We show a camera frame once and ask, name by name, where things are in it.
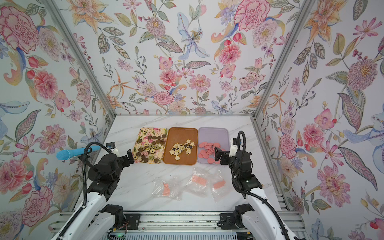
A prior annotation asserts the bag of cream cookies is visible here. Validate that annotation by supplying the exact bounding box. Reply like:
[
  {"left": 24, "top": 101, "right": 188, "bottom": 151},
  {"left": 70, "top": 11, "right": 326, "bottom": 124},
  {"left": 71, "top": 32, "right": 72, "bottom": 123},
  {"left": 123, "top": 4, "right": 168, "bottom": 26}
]
[{"left": 185, "top": 167, "right": 210, "bottom": 198}]

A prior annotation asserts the floral pattern tray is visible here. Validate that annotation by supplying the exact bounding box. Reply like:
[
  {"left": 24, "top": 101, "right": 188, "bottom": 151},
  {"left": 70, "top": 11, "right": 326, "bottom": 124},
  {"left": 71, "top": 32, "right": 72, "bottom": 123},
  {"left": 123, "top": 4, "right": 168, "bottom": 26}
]
[{"left": 131, "top": 127, "right": 169, "bottom": 165}]

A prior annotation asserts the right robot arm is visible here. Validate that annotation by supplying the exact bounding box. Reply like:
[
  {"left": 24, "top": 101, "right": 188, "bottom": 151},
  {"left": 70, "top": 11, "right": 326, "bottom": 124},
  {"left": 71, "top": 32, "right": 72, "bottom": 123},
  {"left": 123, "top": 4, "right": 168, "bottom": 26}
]
[{"left": 215, "top": 147, "right": 298, "bottom": 240}]

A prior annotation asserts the bag of brown cookies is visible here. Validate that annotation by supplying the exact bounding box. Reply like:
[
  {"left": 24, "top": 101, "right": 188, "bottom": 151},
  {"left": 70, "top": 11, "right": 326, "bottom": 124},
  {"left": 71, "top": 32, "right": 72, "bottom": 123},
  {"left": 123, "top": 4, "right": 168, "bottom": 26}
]
[{"left": 152, "top": 177, "right": 180, "bottom": 201}]

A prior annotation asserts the pile of cream star cookies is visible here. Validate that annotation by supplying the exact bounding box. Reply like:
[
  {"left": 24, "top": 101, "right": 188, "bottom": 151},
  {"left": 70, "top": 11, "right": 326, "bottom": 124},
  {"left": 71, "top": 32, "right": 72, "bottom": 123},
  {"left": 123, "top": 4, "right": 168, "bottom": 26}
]
[{"left": 169, "top": 140, "right": 195, "bottom": 161}]

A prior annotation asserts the lilac plastic tray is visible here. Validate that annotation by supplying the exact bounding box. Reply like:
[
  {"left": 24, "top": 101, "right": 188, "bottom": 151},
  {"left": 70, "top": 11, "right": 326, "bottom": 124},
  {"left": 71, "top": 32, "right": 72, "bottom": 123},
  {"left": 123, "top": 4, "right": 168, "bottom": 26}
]
[{"left": 198, "top": 127, "right": 230, "bottom": 151}]

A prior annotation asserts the pile of pink cookies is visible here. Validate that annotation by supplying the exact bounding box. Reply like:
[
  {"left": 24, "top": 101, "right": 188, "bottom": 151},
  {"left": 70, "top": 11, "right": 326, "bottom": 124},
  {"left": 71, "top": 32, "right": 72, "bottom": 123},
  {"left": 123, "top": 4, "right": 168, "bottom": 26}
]
[{"left": 198, "top": 142, "right": 222, "bottom": 165}]

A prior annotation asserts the brown wooden tray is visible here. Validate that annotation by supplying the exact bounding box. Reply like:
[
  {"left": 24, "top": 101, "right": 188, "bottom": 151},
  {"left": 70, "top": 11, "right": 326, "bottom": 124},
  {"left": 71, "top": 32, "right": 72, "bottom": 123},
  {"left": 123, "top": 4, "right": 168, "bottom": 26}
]
[{"left": 163, "top": 127, "right": 198, "bottom": 166}]

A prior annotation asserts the blue microphone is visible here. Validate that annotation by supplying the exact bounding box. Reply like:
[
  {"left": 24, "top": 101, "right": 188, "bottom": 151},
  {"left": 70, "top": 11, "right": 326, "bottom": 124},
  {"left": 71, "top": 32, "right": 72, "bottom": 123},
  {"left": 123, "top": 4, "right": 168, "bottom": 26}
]
[{"left": 56, "top": 145, "right": 101, "bottom": 161}]

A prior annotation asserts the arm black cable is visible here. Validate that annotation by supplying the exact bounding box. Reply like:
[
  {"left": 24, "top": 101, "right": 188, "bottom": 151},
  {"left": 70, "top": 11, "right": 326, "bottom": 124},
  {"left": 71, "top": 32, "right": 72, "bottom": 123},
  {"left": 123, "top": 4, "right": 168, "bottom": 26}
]
[
  {"left": 230, "top": 130, "right": 292, "bottom": 240},
  {"left": 55, "top": 141, "right": 113, "bottom": 240}
]

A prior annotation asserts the pile of brown round cookies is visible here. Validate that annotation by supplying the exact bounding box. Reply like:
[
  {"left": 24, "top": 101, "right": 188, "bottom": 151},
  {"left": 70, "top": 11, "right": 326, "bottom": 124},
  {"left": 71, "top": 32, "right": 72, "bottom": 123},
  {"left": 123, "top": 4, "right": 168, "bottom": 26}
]
[{"left": 132, "top": 128, "right": 168, "bottom": 164}]

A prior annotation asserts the bag of pink cookies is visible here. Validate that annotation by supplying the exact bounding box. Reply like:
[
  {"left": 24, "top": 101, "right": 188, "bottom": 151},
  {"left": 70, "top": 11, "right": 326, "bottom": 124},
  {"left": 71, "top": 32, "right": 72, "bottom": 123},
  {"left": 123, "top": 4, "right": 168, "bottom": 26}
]
[{"left": 210, "top": 172, "right": 230, "bottom": 203}]

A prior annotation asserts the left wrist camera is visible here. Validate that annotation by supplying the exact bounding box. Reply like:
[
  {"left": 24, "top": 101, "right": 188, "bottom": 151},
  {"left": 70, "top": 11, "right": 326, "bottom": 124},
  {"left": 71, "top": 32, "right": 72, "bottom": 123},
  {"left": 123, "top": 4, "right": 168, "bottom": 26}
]
[{"left": 106, "top": 142, "right": 120, "bottom": 157}]

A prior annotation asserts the black microphone stand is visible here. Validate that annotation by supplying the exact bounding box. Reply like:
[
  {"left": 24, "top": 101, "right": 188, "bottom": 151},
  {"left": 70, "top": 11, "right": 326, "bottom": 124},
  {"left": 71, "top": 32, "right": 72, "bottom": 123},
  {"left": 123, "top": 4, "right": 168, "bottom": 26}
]
[{"left": 79, "top": 148, "right": 93, "bottom": 169}]

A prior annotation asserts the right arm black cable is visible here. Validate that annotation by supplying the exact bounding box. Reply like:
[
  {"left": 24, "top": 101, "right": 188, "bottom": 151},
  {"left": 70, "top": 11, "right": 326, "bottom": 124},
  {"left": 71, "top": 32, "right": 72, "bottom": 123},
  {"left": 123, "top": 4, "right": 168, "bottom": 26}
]
[{"left": 230, "top": 130, "right": 292, "bottom": 240}]

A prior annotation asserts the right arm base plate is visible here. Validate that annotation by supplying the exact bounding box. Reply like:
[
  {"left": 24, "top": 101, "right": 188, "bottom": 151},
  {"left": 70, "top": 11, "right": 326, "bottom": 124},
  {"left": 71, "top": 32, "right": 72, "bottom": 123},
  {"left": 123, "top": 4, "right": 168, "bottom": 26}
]
[{"left": 217, "top": 204, "right": 260, "bottom": 230}]

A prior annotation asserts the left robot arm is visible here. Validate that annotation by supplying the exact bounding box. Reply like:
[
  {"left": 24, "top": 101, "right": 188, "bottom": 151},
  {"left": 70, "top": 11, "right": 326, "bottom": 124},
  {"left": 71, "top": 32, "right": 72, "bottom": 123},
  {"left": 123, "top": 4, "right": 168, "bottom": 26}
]
[{"left": 53, "top": 150, "right": 135, "bottom": 240}]

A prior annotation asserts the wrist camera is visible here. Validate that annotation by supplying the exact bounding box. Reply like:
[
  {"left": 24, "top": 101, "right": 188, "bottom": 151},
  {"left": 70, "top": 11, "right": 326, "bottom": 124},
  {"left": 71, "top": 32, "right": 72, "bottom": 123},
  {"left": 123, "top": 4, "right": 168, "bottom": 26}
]
[
  {"left": 229, "top": 144, "right": 239, "bottom": 157},
  {"left": 106, "top": 142, "right": 120, "bottom": 157}
]

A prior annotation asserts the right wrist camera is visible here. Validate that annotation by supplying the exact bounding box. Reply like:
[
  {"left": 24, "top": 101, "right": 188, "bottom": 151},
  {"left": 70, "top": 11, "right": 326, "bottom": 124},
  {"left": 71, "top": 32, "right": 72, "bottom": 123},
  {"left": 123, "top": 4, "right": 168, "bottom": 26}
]
[{"left": 229, "top": 144, "right": 239, "bottom": 157}]

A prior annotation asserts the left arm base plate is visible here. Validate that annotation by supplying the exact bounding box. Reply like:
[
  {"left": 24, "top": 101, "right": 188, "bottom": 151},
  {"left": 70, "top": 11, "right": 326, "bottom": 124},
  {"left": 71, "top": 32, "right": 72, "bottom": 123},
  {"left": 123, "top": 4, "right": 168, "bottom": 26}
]
[{"left": 97, "top": 213, "right": 142, "bottom": 231}]

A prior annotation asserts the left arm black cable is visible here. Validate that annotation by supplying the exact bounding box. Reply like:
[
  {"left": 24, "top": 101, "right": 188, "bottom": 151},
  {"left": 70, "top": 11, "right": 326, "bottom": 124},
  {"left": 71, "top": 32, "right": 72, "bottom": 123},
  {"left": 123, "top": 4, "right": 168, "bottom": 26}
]
[{"left": 55, "top": 141, "right": 113, "bottom": 240}]

